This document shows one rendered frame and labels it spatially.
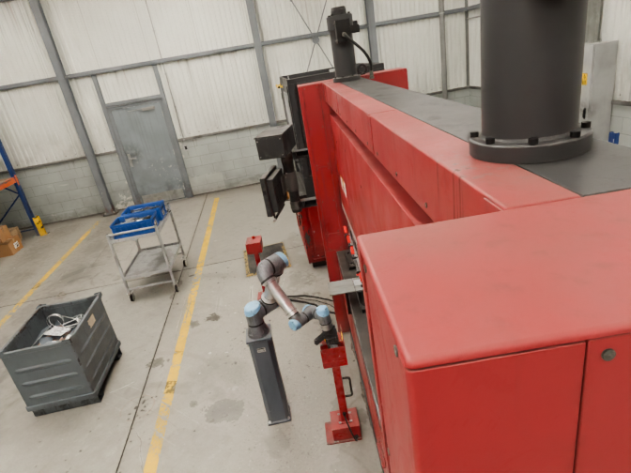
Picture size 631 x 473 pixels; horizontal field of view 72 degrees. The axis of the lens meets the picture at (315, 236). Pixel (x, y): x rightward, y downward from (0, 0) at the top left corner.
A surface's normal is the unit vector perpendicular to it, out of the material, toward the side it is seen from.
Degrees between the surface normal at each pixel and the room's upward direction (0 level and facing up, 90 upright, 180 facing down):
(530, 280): 0
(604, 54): 90
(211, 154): 90
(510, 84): 90
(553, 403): 90
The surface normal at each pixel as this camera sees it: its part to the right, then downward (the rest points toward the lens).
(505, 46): -0.79, 0.35
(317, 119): 0.06, 0.38
